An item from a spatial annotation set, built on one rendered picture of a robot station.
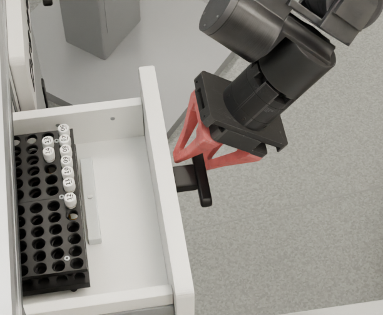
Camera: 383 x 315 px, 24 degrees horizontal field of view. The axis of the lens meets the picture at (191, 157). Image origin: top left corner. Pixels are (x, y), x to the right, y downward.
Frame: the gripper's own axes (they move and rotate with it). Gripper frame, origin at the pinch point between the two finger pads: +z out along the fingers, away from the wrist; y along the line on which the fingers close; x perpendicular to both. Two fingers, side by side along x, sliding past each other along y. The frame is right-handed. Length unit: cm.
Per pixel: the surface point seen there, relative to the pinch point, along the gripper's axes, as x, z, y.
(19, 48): -15.9, 7.6, 15.8
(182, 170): 2.5, -0.2, 1.9
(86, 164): -4.6, 10.7, 6.2
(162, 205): 7.5, 0.2, 5.1
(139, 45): -98, 66, -52
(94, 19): -95, 61, -36
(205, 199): 6.3, -1.3, 0.5
